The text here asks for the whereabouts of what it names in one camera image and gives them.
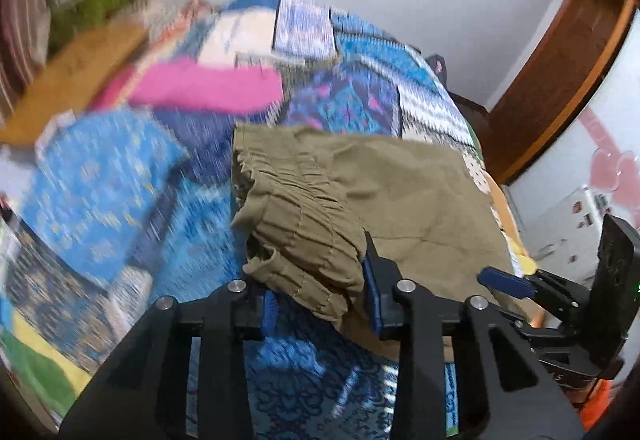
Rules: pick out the pink cloth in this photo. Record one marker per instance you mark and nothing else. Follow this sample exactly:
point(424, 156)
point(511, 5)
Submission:
point(200, 84)

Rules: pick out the green cloth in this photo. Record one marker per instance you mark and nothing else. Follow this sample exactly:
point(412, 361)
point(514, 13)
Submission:
point(82, 7)

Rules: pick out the blue patchwork blanket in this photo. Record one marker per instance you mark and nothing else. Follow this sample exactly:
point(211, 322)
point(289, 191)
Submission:
point(320, 99)

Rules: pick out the green and yellow sheet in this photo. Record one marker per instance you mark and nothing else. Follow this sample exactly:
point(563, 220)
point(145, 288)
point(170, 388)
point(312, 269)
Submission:
point(35, 360)

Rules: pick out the olive green shorts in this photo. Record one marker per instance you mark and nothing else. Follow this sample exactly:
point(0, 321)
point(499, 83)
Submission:
point(390, 200)

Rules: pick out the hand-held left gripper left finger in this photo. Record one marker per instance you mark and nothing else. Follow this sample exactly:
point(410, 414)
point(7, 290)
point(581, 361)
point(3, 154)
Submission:
point(269, 313)

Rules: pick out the white cabinet with pink stickers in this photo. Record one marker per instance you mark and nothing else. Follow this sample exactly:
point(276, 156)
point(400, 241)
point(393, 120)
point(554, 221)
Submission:
point(580, 180)

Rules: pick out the orange cloth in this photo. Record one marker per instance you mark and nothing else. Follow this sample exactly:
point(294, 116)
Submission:
point(597, 407)

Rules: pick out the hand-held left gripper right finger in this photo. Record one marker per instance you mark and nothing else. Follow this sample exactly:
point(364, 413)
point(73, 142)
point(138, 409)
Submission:
point(372, 292)

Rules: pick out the brown wooden door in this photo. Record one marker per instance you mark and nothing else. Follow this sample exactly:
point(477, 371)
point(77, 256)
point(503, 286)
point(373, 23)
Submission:
point(565, 59)

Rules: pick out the blue floral cloth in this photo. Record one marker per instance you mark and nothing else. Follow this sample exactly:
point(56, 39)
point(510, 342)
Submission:
point(100, 190)

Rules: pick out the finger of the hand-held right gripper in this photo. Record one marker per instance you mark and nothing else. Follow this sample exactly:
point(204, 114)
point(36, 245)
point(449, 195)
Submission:
point(504, 282)
point(545, 334)

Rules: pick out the wooden headboard shelf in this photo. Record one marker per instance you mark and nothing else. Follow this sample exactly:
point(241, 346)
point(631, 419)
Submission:
point(75, 69)

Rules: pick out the striped curtain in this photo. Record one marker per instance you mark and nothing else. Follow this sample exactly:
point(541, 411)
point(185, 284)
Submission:
point(22, 9)

